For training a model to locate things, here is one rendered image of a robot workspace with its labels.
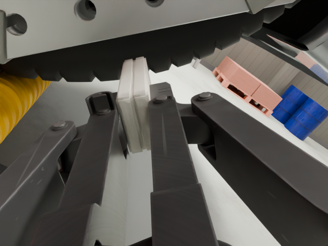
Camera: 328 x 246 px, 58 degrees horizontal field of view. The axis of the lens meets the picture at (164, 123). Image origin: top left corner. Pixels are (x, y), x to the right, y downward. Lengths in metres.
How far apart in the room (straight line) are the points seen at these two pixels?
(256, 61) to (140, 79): 7.00
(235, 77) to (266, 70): 1.65
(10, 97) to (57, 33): 0.13
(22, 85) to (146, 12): 0.19
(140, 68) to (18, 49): 0.09
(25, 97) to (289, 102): 6.96
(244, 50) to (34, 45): 6.76
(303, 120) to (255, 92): 1.35
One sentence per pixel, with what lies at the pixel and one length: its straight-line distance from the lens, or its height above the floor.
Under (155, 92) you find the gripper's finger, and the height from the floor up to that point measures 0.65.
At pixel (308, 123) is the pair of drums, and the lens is 6.89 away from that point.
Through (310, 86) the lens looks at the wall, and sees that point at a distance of 8.18.
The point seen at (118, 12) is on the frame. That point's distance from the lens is 0.20.
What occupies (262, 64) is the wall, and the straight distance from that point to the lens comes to 7.25.
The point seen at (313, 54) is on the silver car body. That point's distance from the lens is 0.43.
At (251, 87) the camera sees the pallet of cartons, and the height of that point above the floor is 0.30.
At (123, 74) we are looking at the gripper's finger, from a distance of 0.17.
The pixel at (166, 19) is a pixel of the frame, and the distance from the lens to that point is 0.20.
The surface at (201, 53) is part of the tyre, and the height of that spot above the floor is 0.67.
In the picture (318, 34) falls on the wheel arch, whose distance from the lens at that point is 0.42.
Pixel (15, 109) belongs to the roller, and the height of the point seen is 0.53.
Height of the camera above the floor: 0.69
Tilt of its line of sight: 19 degrees down
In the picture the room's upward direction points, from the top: 37 degrees clockwise
